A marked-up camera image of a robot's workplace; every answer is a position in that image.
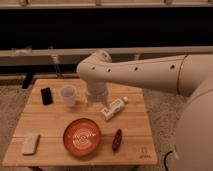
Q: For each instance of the orange ribbed bowl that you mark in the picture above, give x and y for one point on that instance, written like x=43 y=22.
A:
x=82 y=137

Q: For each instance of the dark red chili pepper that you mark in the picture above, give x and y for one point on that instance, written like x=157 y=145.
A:
x=117 y=140

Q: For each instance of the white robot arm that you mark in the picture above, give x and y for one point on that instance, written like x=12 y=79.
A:
x=189 y=76

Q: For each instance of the black rectangular block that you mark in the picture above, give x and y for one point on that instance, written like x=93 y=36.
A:
x=46 y=96

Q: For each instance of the translucent plastic cup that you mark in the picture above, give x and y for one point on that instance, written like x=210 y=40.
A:
x=68 y=95

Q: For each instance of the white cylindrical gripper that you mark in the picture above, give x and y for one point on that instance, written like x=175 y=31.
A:
x=96 y=92

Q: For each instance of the wooden table board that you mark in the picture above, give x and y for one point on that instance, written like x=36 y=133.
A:
x=50 y=121

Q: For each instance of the white squeeze bottle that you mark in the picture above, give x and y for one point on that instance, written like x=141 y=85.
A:
x=116 y=106

